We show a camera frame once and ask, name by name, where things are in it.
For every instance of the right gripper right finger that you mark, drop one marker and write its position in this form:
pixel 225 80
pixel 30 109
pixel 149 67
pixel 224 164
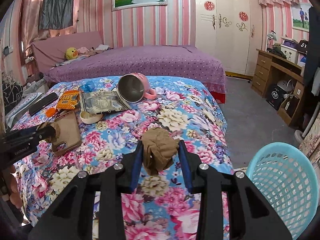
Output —
pixel 250 214

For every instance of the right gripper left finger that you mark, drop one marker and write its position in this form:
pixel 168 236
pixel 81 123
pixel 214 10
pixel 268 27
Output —
pixel 70 216

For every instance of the brown stocking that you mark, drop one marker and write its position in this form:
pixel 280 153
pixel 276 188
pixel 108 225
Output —
pixel 48 131

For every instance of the orange peel piece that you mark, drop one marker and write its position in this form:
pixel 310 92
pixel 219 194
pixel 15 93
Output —
pixel 51 112

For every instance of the brown stocking ball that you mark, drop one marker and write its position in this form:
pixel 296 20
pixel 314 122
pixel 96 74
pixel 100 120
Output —
pixel 159 149

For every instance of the orange noodle snack packet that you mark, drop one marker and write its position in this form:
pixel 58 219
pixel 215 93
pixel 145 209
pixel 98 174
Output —
pixel 68 100

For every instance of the grey foil snack bag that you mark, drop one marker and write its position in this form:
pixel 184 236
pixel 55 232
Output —
pixel 98 102

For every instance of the blue plastic wrapper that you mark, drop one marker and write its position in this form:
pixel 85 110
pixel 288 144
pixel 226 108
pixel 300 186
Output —
pixel 88 87

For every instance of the person's left hand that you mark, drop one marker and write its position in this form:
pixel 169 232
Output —
pixel 11 183

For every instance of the black wallet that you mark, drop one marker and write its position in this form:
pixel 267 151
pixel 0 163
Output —
pixel 35 108

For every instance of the dotted white pillow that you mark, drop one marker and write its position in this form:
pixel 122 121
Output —
pixel 21 108

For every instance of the black white patterned cloth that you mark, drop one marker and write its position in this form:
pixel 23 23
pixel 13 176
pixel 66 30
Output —
pixel 12 95

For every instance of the light blue plastic basket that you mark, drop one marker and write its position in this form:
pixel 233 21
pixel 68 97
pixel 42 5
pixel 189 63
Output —
pixel 286 178

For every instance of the cream round lid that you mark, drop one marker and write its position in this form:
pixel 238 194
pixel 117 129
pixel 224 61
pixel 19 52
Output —
pixel 88 118

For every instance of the floral folded mattress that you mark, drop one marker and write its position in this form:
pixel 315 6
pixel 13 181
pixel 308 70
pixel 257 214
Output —
pixel 311 144

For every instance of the pink steel-lined mug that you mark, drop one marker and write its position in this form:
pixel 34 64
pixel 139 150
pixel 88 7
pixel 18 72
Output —
pixel 135 86

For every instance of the pink headboard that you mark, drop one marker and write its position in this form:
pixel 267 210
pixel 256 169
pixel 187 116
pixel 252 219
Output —
pixel 51 51

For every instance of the yellow duck plush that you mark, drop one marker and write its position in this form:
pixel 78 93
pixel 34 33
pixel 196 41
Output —
pixel 71 53

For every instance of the pink toy on bed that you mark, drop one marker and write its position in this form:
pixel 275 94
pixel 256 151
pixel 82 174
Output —
pixel 83 50

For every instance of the black box under desk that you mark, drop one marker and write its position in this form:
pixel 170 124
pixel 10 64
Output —
pixel 275 96

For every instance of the black hanging coat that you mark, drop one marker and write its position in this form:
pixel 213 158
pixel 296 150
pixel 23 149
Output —
pixel 312 58

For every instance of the grey dark curtain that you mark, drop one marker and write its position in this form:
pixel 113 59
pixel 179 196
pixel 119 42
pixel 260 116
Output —
pixel 56 14

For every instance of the purple dotted bed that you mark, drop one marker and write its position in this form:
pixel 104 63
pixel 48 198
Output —
pixel 180 61

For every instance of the wooden desk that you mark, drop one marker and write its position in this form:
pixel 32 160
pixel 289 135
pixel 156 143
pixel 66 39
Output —
pixel 271 69

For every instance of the white storage box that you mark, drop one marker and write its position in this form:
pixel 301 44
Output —
pixel 290 53

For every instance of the desk lamp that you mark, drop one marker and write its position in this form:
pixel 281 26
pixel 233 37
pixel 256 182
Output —
pixel 271 38

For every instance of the white wardrobe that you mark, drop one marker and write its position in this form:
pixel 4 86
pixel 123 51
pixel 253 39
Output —
pixel 231 31

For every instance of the framed couple photo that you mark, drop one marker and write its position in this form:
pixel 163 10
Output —
pixel 300 16

